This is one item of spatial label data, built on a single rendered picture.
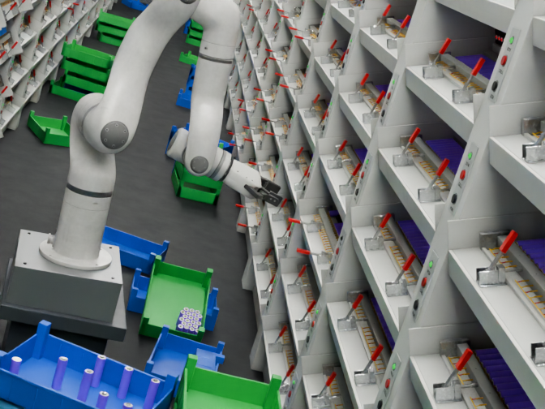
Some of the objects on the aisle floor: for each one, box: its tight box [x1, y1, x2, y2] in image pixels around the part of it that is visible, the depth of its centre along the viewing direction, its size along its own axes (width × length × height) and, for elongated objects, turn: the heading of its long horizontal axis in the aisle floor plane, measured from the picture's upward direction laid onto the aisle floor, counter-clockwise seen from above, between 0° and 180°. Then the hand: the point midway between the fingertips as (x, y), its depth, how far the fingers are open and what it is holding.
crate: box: [195, 348, 225, 371], centre depth 269 cm, size 8×30×20 cm, turn 136°
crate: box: [101, 226, 170, 275], centre depth 387 cm, size 30×20×8 cm
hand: (273, 194), depth 278 cm, fingers open, 6 cm apart
